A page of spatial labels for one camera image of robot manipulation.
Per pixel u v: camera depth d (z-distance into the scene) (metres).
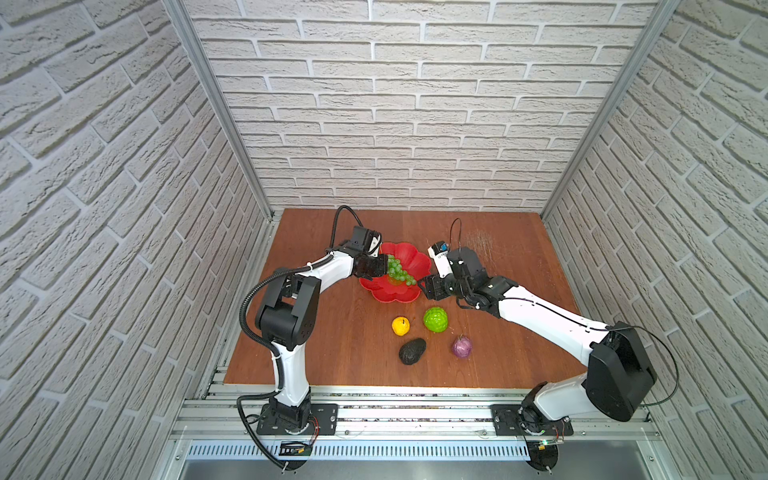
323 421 0.73
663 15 0.70
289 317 0.51
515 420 0.74
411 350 0.81
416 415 0.76
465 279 0.63
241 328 0.47
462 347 0.82
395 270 0.97
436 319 0.85
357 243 0.79
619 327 0.45
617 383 0.42
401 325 0.85
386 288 0.98
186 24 0.71
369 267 0.83
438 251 0.74
